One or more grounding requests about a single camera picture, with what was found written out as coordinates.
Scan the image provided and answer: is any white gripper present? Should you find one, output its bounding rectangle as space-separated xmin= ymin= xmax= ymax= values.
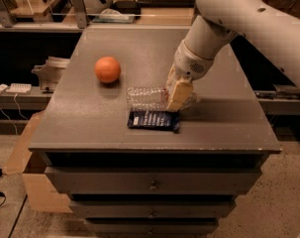
xmin=165 ymin=41 xmax=214 ymax=112

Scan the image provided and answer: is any clear plastic water bottle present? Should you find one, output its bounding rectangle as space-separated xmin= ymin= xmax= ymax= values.
xmin=127 ymin=86 xmax=197 ymax=112

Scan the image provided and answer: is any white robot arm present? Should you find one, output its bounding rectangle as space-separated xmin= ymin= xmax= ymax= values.
xmin=166 ymin=0 xmax=300 ymax=112

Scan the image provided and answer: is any dark blue rxbar wrapper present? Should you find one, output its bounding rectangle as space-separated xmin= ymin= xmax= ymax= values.
xmin=127 ymin=110 xmax=180 ymax=132

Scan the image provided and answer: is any orange ball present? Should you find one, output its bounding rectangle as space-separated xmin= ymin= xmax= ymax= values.
xmin=94 ymin=57 xmax=121 ymax=83

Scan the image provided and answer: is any black keyboard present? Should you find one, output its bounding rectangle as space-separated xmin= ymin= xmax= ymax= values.
xmin=137 ymin=0 xmax=195 ymax=8

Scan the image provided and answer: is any black bowl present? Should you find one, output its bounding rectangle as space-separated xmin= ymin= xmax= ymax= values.
xmin=111 ymin=0 xmax=141 ymax=18

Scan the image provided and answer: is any clear plastic bag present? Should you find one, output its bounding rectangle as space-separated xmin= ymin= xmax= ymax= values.
xmin=93 ymin=9 xmax=135 ymax=24

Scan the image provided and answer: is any grey drawer cabinet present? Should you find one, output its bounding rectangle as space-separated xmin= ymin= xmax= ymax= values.
xmin=30 ymin=27 xmax=279 ymax=237

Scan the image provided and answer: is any white power strip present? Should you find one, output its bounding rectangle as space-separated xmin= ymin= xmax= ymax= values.
xmin=6 ymin=83 xmax=32 ymax=93

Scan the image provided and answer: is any cardboard box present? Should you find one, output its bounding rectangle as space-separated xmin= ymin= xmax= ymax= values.
xmin=4 ymin=111 xmax=71 ymax=213

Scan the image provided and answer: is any grey metal bracket part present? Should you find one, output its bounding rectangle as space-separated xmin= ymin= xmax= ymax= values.
xmin=32 ymin=57 xmax=69 ymax=92

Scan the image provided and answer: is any white cable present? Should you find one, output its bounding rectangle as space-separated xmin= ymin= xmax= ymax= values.
xmin=0 ymin=83 xmax=29 ymax=137

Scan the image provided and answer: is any metal shelf rail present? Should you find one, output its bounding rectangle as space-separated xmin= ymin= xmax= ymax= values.
xmin=0 ymin=0 xmax=194 ymax=33

